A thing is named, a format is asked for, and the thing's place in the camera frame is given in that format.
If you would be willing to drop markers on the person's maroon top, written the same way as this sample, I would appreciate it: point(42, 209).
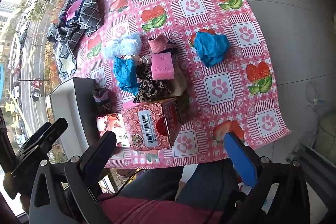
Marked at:
point(157, 211)

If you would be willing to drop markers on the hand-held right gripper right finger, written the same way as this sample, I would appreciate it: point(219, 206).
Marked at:
point(241, 158)

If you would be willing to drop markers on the red patterned box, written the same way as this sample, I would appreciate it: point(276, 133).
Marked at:
point(149, 121)

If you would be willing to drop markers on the clear plastic bag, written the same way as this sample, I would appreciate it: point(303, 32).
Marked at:
point(315, 98)

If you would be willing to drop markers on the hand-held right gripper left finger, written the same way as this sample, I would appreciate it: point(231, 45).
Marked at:
point(97, 162)

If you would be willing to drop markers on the grey storage box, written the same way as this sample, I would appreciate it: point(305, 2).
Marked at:
point(78, 108)

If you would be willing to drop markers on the pink knitted sock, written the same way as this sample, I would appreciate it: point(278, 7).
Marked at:
point(157, 44)

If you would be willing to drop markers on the leopard print cloth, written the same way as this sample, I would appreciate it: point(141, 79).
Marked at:
point(152, 88)

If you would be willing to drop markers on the beige fleece cloth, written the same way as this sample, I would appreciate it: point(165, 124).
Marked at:
point(179, 82)

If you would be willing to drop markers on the printed snack packet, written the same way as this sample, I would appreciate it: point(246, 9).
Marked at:
point(110, 123)

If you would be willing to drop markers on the grey checked cloth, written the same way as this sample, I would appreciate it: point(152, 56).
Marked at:
point(84, 11)

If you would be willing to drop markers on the person's blue jeans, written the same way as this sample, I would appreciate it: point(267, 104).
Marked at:
point(157, 182)

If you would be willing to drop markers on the blue cloth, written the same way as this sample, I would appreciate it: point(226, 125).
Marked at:
point(126, 71)
point(210, 48)

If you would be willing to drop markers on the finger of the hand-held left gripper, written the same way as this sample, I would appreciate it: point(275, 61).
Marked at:
point(56, 128)
point(34, 140)

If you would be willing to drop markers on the pink strawberry printed tablecloth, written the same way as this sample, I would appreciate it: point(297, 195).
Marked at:
point(199, 98)

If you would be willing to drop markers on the pink foam block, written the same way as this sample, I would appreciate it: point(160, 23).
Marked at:
point(162, 66)

